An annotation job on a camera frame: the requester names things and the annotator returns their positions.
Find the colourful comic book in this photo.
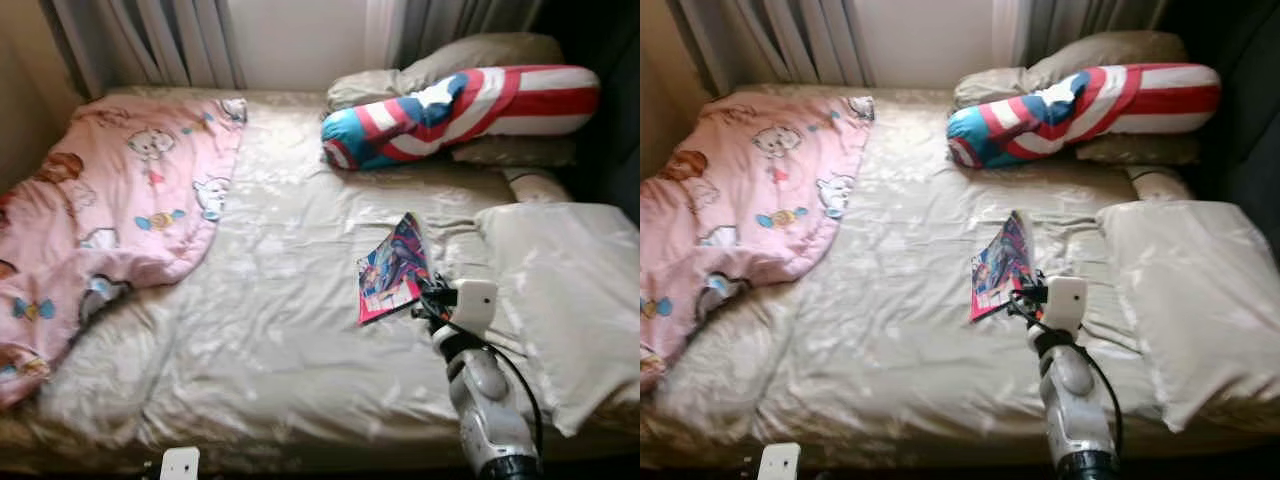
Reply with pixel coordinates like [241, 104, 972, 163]
[969, 210, 1041, 323]
[357, 212, 433, 326]

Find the pink cartoon print blanket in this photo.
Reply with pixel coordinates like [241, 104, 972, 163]
[0, 95, 248, 411]
[640, 93, 876, 396]

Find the large beige satin pillow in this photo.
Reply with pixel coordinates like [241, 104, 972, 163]
[1095, 199, 1280, 434]
[474, 200, 641, 438]

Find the bed with beige floral sheet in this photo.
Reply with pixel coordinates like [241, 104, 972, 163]
[0, 85, 641, 476]
[640, 83, 1280, 471]

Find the white rolled bolster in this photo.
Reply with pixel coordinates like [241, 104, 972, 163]
[503, 166, 572, 205]
[1125, 165, 1194, 203]

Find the flat beige pillow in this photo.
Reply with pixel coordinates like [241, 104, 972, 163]
[450, 135, 581, 168]
[1075, 133, 1201, 166]

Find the red white blue bolster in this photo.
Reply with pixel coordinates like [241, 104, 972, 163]
[946, 62, 1222, 169]
[320, 65, 601, 172]

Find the beige grey pillow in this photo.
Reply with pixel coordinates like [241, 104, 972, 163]
[325, 32, 567, 113]
[952, 30, 1189, 111]

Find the grey curtain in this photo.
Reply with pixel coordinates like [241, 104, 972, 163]
[990, 0, 1171, 66]
[668, 0, 871, 98]
[40, 0, 246, 101]
[365, 0, 546, 71]

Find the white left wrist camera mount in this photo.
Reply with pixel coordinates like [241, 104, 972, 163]
[160, 446, 201, 480]
[757, 443, 801, 480]

